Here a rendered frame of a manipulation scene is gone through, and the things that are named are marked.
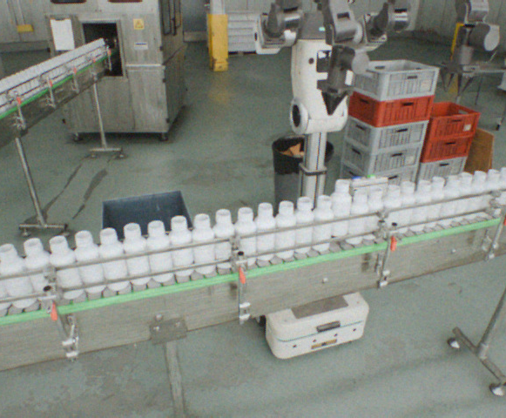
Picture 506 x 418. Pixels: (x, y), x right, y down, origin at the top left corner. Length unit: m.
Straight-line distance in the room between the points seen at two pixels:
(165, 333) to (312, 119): 1.01
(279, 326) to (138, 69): 3.34
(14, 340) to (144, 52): 3.76
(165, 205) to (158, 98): 3.08
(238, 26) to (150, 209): 9.01
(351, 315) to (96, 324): 1.34
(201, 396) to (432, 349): 1.25
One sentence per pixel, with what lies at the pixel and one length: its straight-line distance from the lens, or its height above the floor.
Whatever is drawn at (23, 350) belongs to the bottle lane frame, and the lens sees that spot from 1.19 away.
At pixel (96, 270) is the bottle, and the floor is 1.07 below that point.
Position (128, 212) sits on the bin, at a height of 0.88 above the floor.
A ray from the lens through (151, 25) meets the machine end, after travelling 4.51.
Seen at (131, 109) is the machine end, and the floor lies 0.40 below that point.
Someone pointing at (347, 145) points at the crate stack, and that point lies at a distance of 3.68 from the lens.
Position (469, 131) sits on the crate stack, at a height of 0.49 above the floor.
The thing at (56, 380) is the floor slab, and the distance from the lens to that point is 2.28.
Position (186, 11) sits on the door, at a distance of 13.01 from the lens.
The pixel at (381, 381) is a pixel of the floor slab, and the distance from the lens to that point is 2.18.
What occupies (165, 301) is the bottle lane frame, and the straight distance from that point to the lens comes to 1.09.
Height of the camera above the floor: 1.70
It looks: 31 degrees down
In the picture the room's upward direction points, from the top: 1 degrees clockwise
